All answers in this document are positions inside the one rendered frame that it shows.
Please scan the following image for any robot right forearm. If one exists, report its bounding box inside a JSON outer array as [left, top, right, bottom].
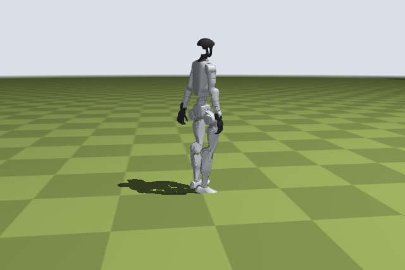
[[210, 89, 222, 118]]

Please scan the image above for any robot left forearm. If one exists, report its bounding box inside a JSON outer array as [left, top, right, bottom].
[[181, 86, 192, 108]]

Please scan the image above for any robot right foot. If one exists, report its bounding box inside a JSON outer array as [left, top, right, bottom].
[[195, 185, 217, 193]]

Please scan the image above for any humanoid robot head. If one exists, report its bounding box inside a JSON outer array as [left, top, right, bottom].
[[197, 38, 215, 62]]

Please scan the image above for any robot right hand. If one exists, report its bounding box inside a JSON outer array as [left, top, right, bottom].
[[215, 113, 223, 134]]

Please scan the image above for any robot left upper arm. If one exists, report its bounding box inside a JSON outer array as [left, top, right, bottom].
[[187, 61, 195, 90]]

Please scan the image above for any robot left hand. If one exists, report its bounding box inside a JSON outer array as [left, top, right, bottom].
[[177, 103, 188, 125]]

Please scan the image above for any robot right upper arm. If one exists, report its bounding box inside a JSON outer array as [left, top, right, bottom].
[[205, 64, 216, 96]]

